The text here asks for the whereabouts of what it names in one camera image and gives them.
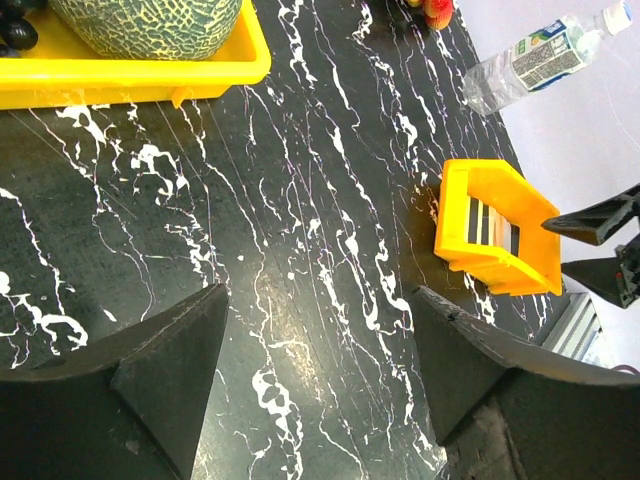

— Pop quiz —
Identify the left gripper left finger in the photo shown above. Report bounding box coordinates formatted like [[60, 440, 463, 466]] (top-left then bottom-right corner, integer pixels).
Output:
[[1, 285, 229, 479]]

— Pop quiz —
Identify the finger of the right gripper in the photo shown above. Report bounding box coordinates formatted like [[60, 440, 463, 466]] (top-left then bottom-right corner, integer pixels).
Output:
[[561, 257, 639, 308], [542, 184, 639, 246]]

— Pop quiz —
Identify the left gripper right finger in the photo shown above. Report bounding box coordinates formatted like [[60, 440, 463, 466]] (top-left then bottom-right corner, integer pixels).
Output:
[[410, 287, 639, 479]]

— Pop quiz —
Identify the orange card box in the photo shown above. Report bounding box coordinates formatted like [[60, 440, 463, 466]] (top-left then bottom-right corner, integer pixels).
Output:
[[434, 159, 563, 296]]

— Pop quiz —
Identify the yellow fruit tray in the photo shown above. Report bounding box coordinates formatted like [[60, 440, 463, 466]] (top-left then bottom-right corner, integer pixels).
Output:
[[1, 1, 271, 110]]

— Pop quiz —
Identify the stack of cards in box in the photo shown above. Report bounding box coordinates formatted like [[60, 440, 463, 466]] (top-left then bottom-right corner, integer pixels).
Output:
[[466, 197, 520, 256]]

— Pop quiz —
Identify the clear plastic water bottle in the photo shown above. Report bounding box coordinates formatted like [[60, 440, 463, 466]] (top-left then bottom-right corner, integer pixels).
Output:
[[463, 1, 633, 115]]

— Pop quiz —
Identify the green netted melon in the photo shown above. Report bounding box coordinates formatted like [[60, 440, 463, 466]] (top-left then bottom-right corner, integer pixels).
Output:
[[49, 0, 242, 61]]

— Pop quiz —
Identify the black grape bunch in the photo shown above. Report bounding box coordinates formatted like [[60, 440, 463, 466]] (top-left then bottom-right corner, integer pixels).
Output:
[[1, 0, 48, 58]]

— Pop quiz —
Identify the aluminium frame rail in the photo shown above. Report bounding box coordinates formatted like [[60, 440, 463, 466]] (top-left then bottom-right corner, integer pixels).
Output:
[[542, 293, 601, 361]]

